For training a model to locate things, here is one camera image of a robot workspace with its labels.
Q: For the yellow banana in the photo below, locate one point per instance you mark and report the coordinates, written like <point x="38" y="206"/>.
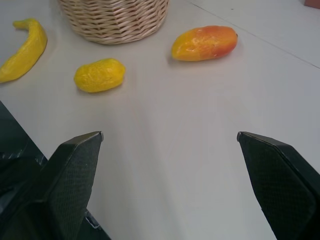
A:
<point x="26" y="53"/>

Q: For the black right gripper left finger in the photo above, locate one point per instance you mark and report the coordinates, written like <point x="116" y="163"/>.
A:
<point x="67" y="185"/>

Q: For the yellow lemon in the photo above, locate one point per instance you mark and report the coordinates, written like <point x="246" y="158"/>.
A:
<point x="99" y="75"/>

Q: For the brown box corner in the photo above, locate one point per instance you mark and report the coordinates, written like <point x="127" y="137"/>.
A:
<point x="312" y="3"/>

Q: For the orange yellow mango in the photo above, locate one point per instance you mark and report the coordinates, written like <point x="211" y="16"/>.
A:
<point x="203" y="43"/>

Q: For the wicker basket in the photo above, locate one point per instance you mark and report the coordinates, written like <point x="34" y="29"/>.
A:
<point x="113" y="20"/>

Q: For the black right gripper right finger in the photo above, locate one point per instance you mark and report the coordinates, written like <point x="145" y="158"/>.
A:
<point x="282" y="185"/>

